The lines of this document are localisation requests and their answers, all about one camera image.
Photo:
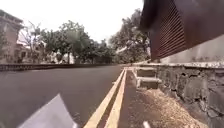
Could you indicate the row of trees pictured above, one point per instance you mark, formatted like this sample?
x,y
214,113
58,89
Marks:
x,y
83,43

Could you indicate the concrete steps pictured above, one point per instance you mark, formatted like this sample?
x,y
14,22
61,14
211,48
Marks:
x,y
146,78

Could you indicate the grey asphalt road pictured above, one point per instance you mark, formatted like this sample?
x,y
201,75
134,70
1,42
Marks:
x,y
66,86

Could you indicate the robot's own part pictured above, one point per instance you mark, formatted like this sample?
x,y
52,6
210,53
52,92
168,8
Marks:
x,y
146,124

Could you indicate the dark brick building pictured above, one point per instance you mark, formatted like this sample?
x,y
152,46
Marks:
x,y
180,26

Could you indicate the pale building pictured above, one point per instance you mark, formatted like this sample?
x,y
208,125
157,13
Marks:
x,y
8,38

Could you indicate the low dark roadside wall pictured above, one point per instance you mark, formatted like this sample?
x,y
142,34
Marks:
x,y
43,66

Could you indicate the grey stone wall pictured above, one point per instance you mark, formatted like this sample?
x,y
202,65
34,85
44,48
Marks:
x,y
193,86

